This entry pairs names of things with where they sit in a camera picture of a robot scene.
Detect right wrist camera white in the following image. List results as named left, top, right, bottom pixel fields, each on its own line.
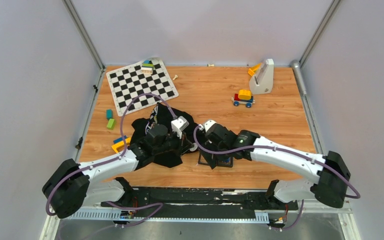
left=203, top=119, right=217, bottom=132

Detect blue toy block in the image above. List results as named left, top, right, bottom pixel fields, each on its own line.
left=113, top=135, right=127, bottom=144

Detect aluminium rail frame front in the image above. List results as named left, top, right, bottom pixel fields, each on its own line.
left=39, top=186, right=362, bottom=240

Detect black square frame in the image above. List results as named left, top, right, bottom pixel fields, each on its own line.
left=217, top=157, right=234, bottom=168
left=198, top=150, right=213, bottom=166

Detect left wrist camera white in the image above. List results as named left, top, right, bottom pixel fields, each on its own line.
left=171, top=116, right=189, bottom=139

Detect toy car with yellow block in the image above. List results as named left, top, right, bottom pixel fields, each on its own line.
left=231, top=89, right=255, bottom=108

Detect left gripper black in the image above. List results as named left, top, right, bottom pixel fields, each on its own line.
left=153, top=128, right=194, bottom=157

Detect orange plastic piece behind stand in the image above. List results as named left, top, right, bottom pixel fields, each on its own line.
left=247, top=62, right=262, bottom=77

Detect yellow triangular plastic tool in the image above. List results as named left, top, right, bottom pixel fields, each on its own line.
left=111, top=137, right=131, bottom=153

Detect black printed t-shirt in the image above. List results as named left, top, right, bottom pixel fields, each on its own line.
left=128, top=103, right=198, bottom=170

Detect white angled plastic stand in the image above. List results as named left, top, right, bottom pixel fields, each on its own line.
left=249, top=58, right=275, bottom=95

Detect black white chessboard mat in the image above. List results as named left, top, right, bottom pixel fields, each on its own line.
left=106, top=57, right=179, bottom=117

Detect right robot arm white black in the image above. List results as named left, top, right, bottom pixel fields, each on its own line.
left=193, top=120, right=361, bottom=209

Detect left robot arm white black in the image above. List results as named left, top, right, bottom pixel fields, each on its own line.
left=42, top=124, right=198, bottom=219

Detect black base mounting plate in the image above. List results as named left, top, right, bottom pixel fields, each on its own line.
left=114, top=187, right=299, bottom=219

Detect green toy block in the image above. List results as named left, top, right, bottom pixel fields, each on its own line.
left=106, top=118, right=116, bottom=130

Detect stacked coloured toy blocks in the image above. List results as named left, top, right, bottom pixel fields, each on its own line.
left=140, top=60, right=154, bottom=75

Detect teal toy block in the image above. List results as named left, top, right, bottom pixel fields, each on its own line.
left=105, top=109, right=113, bottom=121

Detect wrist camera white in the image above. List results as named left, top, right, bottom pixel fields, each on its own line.
left=171, top=116, right=189, bottom=139
left=203, top=119, right=217, bottom=132

